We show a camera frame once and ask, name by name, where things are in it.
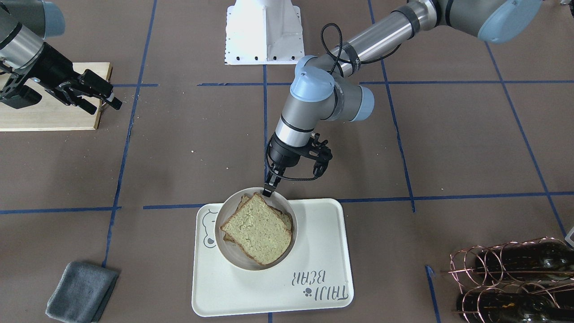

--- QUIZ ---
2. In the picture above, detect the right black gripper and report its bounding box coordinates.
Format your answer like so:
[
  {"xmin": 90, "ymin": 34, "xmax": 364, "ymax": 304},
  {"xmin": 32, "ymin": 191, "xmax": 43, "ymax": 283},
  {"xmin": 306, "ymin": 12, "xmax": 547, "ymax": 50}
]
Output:
[{"xmin": 30, "ymin": 43, "xmax": 122, "ymax": 115}]

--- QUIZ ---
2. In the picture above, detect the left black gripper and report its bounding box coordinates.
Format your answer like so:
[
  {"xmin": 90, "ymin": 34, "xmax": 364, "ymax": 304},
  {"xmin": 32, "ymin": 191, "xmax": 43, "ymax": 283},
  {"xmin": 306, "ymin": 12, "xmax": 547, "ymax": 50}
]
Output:
[{"xmin": 263, "ymin": 133, "xmax": 310, "ymax": 197}]

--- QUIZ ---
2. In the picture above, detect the white round plate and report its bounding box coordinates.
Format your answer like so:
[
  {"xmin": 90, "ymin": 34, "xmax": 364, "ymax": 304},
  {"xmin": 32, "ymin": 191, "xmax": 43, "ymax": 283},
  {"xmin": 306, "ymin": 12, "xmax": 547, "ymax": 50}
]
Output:
[{"xmin": 214, "ymin": 187, "xmax": 297, "ymax": 271}]

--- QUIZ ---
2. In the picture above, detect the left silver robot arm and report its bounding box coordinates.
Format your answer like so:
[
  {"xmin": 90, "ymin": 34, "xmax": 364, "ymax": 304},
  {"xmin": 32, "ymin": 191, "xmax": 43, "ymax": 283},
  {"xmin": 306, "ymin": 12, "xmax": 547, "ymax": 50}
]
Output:
[{"xmin": 261, "ymin": 0, "xmax": 542, "ymax": 197}]

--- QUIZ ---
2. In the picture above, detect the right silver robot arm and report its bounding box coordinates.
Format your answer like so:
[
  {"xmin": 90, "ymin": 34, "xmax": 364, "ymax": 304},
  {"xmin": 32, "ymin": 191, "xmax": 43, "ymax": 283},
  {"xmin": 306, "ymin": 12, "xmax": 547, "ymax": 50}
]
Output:
[{"xmin": 0, "ymin": 0, "xmax": 122, "ymax": 115}]

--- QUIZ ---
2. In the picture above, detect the cream serving tray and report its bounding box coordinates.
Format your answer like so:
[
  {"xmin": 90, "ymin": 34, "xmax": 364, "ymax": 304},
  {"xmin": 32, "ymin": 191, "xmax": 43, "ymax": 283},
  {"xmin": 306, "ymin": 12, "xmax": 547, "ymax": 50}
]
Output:
[{"xmin": 191, "ymin": 198, "xmax": 355, "ymax": 318}]

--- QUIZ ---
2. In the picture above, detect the wooden cutting board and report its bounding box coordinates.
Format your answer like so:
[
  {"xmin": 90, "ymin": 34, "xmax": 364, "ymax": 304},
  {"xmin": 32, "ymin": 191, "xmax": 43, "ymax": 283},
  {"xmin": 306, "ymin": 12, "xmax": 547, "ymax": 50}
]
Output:
[{"xmin": 0, "ymin": 80, "xmax": 101, "ymax": 131}]

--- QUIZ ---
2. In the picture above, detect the grey folded cloth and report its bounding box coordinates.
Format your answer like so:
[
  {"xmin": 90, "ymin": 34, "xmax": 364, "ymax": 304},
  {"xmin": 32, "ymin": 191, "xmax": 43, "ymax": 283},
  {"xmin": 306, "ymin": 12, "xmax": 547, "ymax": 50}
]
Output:
[{"xmin": 45, "ymin": 262, "xmax": 119, "ymax": 323}]

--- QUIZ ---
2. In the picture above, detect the dark wine bottle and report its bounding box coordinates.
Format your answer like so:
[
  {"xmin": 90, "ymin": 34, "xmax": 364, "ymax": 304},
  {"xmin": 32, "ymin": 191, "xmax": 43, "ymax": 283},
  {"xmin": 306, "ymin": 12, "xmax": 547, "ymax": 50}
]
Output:
[
  {"xmin": 457, "ymin": 292, "xmax": 574, "ymax": 323},
  {"xmin": 475, "ymin": 241, "xmax": 574, "ymax": 282}
]

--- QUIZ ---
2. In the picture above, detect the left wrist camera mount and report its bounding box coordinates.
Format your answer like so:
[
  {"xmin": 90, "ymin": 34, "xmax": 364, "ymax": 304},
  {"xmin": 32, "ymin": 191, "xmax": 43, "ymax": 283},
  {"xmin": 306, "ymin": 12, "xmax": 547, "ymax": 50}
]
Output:
[{"xmin": 309, "ymin": 132, "xmax": 333, "ymax": 179}]

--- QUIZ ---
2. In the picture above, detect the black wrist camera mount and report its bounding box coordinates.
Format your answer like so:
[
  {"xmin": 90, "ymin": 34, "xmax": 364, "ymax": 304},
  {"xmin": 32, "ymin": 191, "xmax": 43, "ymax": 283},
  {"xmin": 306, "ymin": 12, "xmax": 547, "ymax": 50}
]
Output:
[{"xmin": 0, "ymin": 72, "xmax": 42, "ymax": 109}]

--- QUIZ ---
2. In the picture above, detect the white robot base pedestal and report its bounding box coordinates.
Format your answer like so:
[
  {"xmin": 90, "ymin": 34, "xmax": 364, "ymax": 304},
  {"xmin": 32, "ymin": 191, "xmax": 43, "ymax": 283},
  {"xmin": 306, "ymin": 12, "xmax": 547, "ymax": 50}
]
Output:
[{"xmin": 224, "ymin": 0, "xmax": 304, "ymax": 65}]

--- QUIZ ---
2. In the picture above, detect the copper wire bottle rack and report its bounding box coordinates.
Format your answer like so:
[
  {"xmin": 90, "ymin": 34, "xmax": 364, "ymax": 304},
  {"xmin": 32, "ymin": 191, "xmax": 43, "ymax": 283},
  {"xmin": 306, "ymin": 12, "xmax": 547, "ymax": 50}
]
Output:
[{"xmin": 447, "ymin": 237, "xmax": 574, "ymax": 323}]

